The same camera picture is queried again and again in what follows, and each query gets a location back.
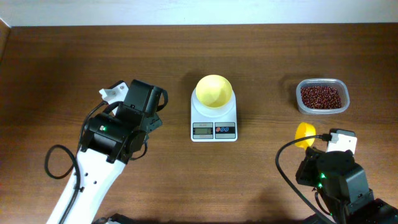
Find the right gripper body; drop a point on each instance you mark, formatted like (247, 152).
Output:
(304, 170)

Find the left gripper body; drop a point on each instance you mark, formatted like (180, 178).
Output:
(154, 123)

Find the yellow measuring scoop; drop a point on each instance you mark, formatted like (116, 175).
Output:
(305, 130)

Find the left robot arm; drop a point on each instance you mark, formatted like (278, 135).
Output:
(106, 144)

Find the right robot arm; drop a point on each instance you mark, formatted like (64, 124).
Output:
(344, 188)

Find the white digital kitchen scale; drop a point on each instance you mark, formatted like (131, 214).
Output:
(213, 124)

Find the yellow plastic bowl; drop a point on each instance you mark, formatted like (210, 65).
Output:
(213, 91)

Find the red beans in container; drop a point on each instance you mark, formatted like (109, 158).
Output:
(321, 97)

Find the clear plastic container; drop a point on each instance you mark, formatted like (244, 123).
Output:
(334, 83)

